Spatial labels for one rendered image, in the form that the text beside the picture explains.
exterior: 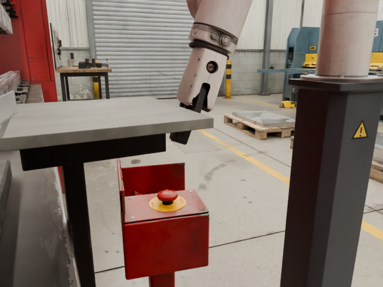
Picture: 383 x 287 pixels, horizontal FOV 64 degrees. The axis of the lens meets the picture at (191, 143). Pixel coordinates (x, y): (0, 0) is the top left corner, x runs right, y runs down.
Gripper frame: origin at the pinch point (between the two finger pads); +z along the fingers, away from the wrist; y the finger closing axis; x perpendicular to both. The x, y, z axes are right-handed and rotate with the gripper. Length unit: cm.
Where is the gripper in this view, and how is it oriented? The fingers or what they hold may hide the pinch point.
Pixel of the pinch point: (180, 131)
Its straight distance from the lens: 56.6
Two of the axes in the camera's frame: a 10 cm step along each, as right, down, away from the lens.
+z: -3.3, 9.3, 1.7
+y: -2.5, -2.6, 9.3
